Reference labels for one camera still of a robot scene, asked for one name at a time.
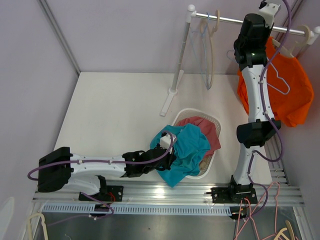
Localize teal t shirt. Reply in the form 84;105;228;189
149;123;211;188

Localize beige t shirt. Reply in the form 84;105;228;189
199;155;213;174

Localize beige plastic hanger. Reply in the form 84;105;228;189
199;9;221;90

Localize light blue wire hanger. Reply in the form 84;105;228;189
189;19;214;90
226;49;291;95

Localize pink t shirt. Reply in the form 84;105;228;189
176;116;221;157

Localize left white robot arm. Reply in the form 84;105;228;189
37;144;177;201

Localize beige hanger under orange shirt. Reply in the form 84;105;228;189
271;25;314;59

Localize orange t shirt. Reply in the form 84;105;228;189
236;36;315;128

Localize beige hanger bottom left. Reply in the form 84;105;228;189
26;212;49;240

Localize beige hanger bottom right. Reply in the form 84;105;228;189
263;220;298;240

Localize white clothes rack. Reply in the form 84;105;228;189
160;4;320;117

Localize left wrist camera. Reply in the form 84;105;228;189
159;132;177;150

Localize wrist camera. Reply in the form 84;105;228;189
159;132;177;150
257;0;281;28

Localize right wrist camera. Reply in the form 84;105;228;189
257;0;281;28

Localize white slotted cable duct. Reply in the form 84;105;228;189
42;203;232;217

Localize pink wire hangers on floor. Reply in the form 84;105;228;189
247;181;281;240

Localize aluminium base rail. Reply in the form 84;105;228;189
32;178;306;207

